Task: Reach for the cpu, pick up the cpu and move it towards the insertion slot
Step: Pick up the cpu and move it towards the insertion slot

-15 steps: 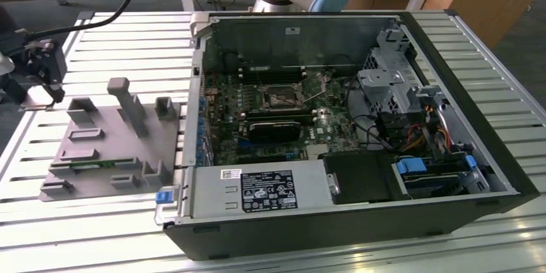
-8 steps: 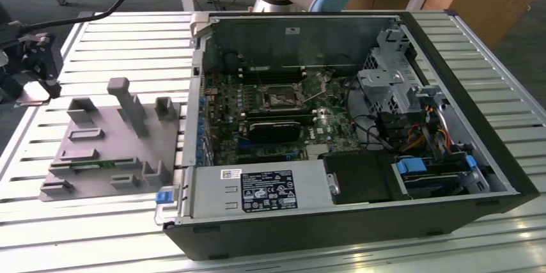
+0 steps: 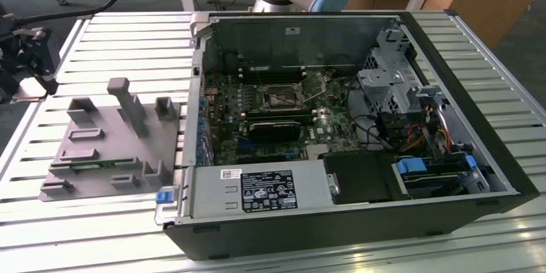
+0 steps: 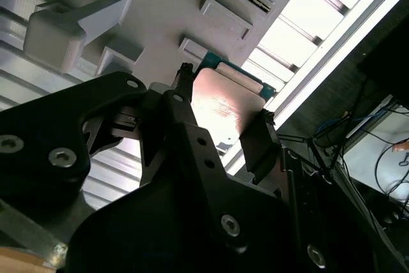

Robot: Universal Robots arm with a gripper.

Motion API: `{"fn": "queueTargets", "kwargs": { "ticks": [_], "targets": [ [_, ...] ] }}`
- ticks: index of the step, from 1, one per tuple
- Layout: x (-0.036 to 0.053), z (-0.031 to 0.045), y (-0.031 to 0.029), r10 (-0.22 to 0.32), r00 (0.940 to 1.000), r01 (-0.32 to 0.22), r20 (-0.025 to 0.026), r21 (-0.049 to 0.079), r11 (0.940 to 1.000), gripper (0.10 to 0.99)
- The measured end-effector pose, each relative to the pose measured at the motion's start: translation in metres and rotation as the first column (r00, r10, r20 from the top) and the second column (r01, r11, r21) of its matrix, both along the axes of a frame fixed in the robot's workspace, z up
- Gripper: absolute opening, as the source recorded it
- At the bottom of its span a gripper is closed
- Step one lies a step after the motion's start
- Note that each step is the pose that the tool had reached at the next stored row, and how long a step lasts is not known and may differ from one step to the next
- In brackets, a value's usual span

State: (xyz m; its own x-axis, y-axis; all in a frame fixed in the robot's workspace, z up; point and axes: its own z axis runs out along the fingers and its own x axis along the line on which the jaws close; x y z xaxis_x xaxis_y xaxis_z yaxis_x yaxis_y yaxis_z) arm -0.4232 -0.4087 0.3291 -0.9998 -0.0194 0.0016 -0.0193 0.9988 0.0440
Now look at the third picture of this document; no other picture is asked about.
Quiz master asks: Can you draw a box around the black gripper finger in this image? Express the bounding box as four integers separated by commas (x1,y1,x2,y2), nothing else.
0,70,23,105
15,27,61,95

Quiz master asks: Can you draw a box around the black RAM slot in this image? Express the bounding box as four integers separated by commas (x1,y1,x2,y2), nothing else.
241,65,308,84

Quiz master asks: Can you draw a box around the CPU socket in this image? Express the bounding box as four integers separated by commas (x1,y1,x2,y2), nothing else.
258,84,309,111

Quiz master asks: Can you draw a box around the grey parts rack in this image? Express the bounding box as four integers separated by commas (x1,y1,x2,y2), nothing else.
38,77,187,204

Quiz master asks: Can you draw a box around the green RAM stick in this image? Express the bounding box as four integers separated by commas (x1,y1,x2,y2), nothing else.
70,159,119,170

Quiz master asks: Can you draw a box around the silver power supply with label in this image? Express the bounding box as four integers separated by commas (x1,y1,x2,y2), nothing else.
190,160,337,218

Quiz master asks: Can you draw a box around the small black graphics card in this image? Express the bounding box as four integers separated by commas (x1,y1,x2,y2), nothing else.
247,120,302,143

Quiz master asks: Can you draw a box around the locking lever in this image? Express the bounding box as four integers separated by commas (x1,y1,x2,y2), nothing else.
305,88,334,101

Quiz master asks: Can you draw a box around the green motherboard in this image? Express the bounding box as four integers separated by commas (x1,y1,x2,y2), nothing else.
202,68,373,166

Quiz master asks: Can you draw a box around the small silver heatsink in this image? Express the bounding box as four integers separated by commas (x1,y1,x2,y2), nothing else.
306,144,333,160

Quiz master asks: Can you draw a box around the metal drive cage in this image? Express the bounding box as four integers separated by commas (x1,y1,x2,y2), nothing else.
356,28,429,114

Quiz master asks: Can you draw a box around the black PC case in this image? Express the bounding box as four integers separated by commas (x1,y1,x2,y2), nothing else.
162,9,541,261

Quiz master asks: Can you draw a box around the black plastic shroud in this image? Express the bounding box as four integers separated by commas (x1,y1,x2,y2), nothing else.
322,151,412,205

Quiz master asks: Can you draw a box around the hard disk in blue carrier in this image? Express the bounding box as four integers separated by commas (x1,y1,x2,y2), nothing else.
394,156,468,196

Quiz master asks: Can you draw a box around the grey plastic bracket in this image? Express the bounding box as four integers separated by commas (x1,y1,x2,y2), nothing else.
410,84,453,114

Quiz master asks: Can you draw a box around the coloured wire bundle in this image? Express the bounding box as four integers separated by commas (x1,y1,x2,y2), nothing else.
401,106,454,156

